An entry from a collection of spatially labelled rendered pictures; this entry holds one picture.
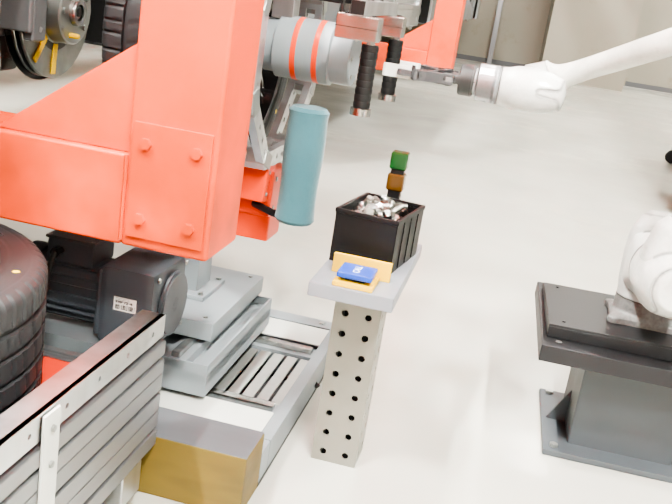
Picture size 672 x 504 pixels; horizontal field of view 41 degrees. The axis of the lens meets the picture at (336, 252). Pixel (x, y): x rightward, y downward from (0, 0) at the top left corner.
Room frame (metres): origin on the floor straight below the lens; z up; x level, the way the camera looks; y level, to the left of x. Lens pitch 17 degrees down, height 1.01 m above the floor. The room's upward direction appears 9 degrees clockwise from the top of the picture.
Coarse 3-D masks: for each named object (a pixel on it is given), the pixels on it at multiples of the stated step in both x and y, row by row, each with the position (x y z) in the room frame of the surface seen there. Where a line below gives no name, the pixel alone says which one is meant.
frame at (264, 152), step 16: (304, 0) 2.34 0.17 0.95; (304, 16) 2.34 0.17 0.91; (320, 16) 2.33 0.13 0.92; (256, 80) 1.85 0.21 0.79; (288, 80) 2.34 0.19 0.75; (256, 96) 1.85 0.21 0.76; (288, 96) 2.30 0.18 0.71; (304, 96) 2.30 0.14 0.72; (256, 112) 1.87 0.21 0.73; (288, 112) 2.30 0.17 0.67; (256, 128) 1.89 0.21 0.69; (272, 128) 2.23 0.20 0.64; (256, 144) 1.93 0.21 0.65; (272, 144) 2.18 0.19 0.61; (256, 160) 1.97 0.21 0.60; (272, 160) 2.05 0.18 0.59
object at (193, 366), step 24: (240, 312) 2.21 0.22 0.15; (264, 312) 2.24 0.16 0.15; (168, 336) 1.99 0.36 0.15; (216, 336) 2.03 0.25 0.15; (240, 336) 2.04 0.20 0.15; (168, 360) 1.83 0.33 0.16; (192, 360) 1.87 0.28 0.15; (216, 360) 1.87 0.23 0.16; (168, 384) 1.83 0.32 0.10; (192, 384) 1.82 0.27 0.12
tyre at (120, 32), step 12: (108, 0) 1.84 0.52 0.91; (120, 0) 1.84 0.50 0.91; (132, 0) 1.83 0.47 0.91; (108, 12) 1.84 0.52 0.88; (120, 12) 1.83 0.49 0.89; (132, 12) 1.83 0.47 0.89; (108, 24) 1.83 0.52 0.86; (120, 24) 1.83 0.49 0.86; (132, 24) 1.83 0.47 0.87; (108, 36) 1.83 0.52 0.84; (120, 36) 1.83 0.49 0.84; (132, 36) 1.82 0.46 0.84; (108, 48) 1.84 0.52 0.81; (120, 48) 1.83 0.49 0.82; (276, 96) 2.33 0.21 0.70; (276, 108) 2.34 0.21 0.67
